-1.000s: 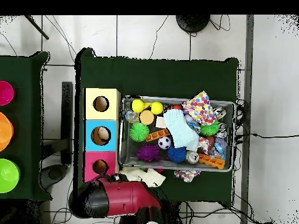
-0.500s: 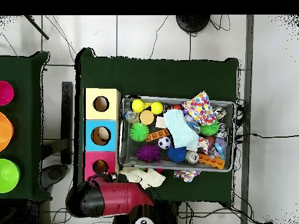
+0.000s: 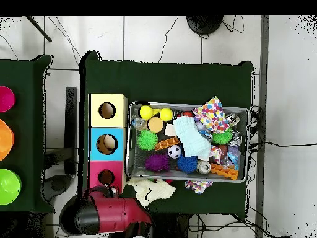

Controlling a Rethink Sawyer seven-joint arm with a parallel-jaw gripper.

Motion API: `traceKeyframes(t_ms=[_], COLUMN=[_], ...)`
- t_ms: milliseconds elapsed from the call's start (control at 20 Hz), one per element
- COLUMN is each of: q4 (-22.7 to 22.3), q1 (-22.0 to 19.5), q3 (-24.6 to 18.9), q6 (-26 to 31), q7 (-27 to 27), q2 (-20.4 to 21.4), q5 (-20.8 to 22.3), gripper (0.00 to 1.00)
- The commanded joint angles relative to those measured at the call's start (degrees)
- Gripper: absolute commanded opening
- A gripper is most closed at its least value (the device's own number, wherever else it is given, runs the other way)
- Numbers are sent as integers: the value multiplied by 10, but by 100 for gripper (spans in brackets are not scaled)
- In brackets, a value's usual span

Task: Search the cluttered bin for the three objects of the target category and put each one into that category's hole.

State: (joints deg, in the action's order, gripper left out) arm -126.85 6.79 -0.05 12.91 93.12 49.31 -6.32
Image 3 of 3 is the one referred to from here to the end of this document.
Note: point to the small soccer ball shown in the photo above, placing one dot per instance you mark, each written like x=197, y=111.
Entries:
x=174, y=151

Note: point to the mint green cloth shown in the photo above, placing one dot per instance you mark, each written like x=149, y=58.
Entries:
x=192, y=138

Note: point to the pink plastic bowl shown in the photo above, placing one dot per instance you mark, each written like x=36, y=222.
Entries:
x=6, y=99

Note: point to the blue spiky toy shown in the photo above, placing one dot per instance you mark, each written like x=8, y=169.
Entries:
x=187, y=164

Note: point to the shallow mesh bin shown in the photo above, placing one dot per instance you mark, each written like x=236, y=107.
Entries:
x=138, y=166

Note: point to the green spiky ball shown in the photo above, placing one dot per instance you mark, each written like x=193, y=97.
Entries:
x=147, y=140

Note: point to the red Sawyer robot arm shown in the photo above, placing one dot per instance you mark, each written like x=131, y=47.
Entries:
x=118, y=213

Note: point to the dark green cloth side table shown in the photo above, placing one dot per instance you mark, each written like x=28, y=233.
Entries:
x=27, y=138

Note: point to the orange toy brick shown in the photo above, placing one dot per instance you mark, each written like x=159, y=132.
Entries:
x=167, y=143
x=224, y=171

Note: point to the smooth yellow ball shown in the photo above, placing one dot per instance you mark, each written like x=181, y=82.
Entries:
x=166, y=114

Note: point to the dark grey rounded base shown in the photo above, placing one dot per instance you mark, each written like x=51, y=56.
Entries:
x=58, y=184

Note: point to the cream knitted cloth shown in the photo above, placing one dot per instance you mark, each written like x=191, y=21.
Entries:
x=158, y=189

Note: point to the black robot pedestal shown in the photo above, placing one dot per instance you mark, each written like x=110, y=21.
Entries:
x=173, y=228

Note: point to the colourful polka dot cloth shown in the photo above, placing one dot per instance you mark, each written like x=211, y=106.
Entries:
x=198, y=186
x=213, y=114

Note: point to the orange plastic bowl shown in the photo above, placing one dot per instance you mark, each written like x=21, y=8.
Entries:
x=5, y=140

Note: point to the black upright panel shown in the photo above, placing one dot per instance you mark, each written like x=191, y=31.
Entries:
x=71, y=124

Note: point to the dark green tablecloth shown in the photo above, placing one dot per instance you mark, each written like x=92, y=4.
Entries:
x=173, y=81

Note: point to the purple spiky toy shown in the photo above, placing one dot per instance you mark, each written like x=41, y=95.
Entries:
x=157, y=163

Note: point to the green plastic bowl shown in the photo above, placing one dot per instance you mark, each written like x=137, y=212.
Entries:
x=8, y=187

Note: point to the yellow tennis ball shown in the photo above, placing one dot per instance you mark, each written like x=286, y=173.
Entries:
x=146, y=112

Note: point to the black round stand base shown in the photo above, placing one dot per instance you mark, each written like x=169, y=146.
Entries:
x=204, y=24

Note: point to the black pole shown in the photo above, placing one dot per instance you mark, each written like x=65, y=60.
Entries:
x=39, y=29

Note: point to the wooden box with three holes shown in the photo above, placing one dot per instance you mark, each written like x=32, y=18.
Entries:
x=118, y=119

